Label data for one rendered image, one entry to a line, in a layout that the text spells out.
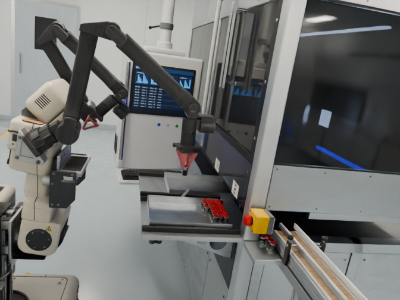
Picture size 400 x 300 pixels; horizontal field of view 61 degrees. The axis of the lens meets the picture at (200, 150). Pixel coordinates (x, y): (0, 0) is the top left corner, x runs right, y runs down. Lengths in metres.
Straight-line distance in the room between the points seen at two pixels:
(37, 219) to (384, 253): 1.51
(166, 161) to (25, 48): 5.02
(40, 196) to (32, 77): 5.46
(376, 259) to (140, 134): 1.46
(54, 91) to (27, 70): 5.55
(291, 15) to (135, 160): 1.39
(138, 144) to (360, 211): 1.34
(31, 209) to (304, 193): 1.11
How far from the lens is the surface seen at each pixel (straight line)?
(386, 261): 1.82
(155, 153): 2.27
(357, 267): 1.75
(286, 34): 1.27
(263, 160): 1.30
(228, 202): 1.75
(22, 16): 6.97
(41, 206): 1.56
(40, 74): 6.92
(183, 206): 1.61
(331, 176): 1.46
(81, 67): 1.24
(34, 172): 1.55
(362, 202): 1.59
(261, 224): 1.30
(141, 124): 2.20
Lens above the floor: 1.54
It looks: 15 degrees down
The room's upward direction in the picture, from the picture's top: 8 degrees clockwise
